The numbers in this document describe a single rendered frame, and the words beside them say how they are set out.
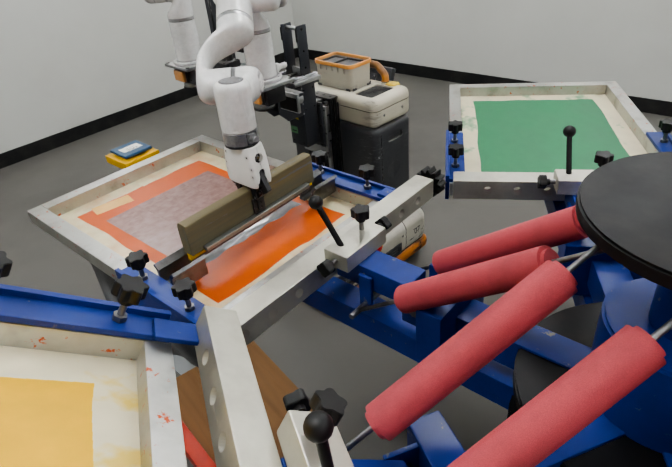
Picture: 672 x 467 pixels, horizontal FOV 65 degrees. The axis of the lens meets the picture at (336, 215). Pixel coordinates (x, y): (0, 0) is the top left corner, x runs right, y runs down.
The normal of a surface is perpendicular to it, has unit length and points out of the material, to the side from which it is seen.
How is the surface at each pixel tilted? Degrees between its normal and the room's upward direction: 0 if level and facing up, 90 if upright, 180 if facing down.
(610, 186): 0
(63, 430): 32
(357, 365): 0
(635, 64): 90
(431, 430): 0
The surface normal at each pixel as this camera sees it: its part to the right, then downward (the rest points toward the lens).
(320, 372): -0.08, -0.85
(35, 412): 0.43, -0.85
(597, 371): -0.48, -0.53
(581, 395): -0.33, -0.33
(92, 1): 0.76, 0.29
